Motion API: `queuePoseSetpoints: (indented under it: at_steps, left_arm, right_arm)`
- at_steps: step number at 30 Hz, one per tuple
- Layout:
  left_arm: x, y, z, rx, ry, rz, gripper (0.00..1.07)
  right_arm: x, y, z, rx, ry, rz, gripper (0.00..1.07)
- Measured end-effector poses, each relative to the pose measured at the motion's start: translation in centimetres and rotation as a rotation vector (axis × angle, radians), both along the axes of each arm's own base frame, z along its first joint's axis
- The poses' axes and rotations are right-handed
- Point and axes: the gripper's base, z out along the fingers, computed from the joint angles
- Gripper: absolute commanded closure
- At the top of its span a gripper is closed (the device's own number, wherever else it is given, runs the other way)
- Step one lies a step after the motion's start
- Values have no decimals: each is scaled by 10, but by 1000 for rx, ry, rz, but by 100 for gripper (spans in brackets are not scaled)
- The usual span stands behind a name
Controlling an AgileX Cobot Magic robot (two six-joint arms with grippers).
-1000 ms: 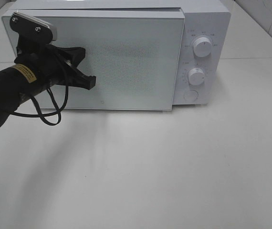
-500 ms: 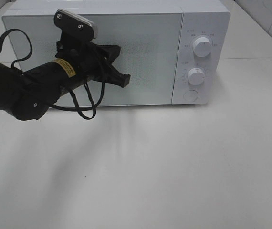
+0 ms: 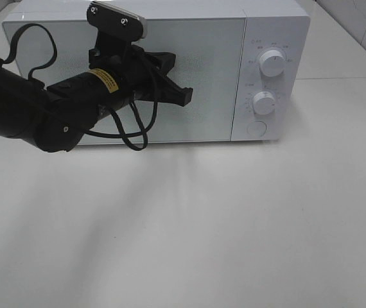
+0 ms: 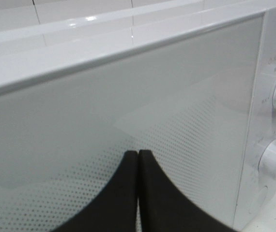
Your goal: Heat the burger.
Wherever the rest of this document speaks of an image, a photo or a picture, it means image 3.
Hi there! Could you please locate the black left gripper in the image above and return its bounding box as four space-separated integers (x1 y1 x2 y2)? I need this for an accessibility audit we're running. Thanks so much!
89 45 193 107

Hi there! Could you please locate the white microwave door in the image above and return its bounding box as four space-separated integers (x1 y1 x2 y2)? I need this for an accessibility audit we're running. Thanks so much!
16 18 245 143

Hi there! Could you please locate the white microwave knob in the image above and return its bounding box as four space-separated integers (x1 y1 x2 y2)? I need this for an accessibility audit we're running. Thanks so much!
257 48 286 78
252 91 276 116

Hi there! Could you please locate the round white door button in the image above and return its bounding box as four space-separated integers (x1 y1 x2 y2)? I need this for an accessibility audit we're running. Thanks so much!
247 121 267 139

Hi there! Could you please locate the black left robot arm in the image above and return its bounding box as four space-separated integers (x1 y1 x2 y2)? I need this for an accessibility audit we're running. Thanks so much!
0 47 193 153

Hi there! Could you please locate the white microwave oven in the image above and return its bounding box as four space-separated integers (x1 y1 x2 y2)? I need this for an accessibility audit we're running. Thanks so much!
2 1 310 141

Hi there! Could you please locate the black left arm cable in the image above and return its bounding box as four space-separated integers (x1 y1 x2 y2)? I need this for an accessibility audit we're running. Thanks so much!
4 24 163 151

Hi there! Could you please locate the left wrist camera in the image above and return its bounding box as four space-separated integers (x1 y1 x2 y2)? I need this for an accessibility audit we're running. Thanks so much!
87 1 147 55

